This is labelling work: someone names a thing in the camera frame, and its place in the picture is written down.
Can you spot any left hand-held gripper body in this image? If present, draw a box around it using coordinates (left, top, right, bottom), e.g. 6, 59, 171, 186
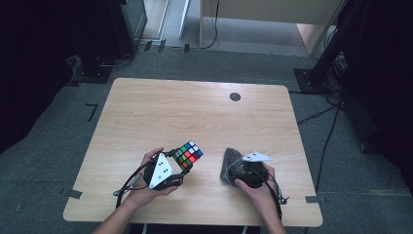
142, 151, 185, 191

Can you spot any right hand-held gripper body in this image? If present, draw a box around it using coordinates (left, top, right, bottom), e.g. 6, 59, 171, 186
232, 151, 274, 189

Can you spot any multicoloured puzzle cube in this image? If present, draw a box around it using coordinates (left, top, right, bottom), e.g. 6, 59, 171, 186
171, 139, 205, 173

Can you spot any person's right hand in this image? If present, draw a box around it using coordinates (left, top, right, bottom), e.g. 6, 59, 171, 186
234, 161, 278, 213

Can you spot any person's left hand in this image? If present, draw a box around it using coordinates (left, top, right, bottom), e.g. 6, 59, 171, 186
124, 146, 180, 210

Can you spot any grey floor tape piece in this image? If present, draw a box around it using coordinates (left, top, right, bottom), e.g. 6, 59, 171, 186
65, 188, 84, 200
305, 195, 326, 205

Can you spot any black cabinet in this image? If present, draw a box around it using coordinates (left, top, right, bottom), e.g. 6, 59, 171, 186
76, 0, 149, 67

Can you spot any black metal stand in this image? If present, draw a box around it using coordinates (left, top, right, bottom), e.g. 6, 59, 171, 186
293, 0, 369, 96

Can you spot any dark curtain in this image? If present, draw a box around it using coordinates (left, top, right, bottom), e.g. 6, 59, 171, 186
0, 0, 79, 154
337, 0, 413, 188

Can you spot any light wooden desk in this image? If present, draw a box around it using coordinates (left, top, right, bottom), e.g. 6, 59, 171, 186
198, 0, 346, 57

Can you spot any right hand-held gripper cable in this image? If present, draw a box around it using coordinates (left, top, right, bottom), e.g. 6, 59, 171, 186
256, 169, 290, 222

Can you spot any hand-held gripper cable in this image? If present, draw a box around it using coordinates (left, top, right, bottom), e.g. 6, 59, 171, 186
112, 160, 151, 210
256, 169, 290, 222

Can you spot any left hand-held gripper cable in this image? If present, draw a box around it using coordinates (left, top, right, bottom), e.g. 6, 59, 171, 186
112, 160, 151, 210

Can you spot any long black floor cable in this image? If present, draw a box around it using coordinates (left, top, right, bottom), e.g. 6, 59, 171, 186
315, 106, 341, 194

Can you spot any looped black cable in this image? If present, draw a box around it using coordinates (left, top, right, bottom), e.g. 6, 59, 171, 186
94, 53, 134, 68

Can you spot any black stand base plate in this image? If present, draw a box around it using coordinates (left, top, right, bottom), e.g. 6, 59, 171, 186
68, 62, 114, 86

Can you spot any tangled cable bundle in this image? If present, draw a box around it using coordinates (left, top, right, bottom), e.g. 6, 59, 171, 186
324, 52, 349, 106

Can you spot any black hanging cable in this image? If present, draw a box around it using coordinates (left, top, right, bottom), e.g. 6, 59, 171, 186
190, 0, 221, 51

